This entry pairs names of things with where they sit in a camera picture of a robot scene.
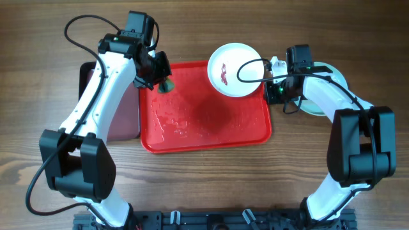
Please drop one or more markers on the red plastic tray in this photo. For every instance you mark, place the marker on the red plastic tray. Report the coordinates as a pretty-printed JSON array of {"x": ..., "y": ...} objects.
[{"x": 195, "y": 116}]

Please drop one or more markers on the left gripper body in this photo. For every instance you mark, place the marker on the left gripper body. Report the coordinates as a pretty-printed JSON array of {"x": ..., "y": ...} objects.
[{"x": 158, "y": 69}]

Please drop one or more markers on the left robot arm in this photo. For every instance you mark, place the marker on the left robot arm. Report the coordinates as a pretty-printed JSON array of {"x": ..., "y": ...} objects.
[{"x": 76, "y": 161}]

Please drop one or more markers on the black tray with water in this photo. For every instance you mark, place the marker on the black tray with water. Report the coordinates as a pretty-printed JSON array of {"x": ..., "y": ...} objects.
[{"x": 126, "y": 121}]

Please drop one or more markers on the white plate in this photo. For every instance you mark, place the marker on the white plate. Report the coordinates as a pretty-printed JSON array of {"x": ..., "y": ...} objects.
[{"x": 235, "y": 69}]

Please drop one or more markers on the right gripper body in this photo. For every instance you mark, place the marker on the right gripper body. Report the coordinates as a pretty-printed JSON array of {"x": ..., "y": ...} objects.
[{"x": 281, "y": 92}]

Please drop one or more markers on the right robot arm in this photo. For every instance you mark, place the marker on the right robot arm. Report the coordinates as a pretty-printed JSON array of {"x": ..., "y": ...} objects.
[{"x": 362, "y": 146}]

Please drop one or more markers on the green yellow sponge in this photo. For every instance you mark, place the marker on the green yellow sponge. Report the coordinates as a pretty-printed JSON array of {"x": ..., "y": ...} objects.
[{"x": 166, "y": 87}]

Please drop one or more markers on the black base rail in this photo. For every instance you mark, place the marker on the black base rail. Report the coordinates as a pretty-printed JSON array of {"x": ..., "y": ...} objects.
[{"x": 272, "y": 219}]

